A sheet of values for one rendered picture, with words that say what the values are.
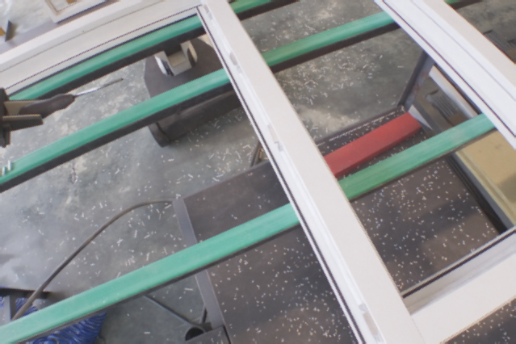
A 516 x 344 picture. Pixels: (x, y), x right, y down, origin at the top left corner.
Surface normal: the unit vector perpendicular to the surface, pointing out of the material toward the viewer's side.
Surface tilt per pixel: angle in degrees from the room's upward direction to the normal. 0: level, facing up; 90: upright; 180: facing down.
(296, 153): 0
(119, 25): 90
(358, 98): 0
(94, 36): 90
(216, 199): 0
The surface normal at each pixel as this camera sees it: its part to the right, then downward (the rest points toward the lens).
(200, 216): -0.09, -0.42
